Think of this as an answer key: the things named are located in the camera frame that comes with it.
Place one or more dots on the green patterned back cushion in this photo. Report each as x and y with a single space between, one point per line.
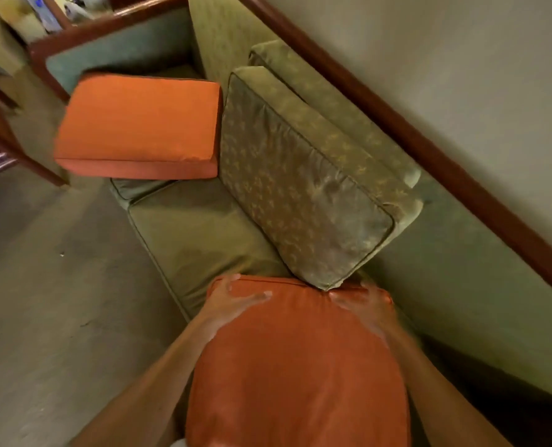
299 181
345 111

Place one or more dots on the person's right hand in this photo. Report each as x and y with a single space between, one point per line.
368 311

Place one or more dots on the yellow box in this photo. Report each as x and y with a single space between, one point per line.
20 16

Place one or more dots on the plain green seat cushion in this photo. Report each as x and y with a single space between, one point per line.
134 188
196 232

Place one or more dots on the green sofa with wooden frame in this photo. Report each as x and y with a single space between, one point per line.
462 283

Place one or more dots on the person's left thumb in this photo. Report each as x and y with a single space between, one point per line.
256 298

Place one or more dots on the person's left forearm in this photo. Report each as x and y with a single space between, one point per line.
145 395

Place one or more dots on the person's right thumb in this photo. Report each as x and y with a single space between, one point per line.
342 298

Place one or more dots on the pile of colourful papers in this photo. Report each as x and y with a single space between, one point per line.
66 9

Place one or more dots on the person's left hand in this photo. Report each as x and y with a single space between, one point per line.
223 308

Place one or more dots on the person's right forearm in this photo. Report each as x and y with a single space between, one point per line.
436 395

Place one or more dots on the orange cushion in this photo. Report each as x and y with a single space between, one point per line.
299 372
138 120

